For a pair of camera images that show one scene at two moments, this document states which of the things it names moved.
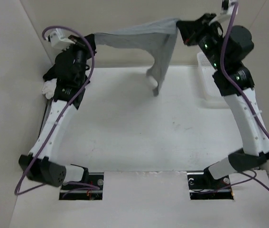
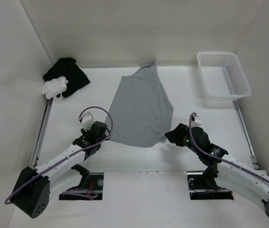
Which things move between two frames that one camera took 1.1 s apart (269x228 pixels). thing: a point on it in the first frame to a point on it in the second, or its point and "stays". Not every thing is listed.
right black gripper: (190, 33) to (176, 134)
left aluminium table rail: (45, 118) stays
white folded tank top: (49, 88) stays
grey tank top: (158, 37) to (141, 112)
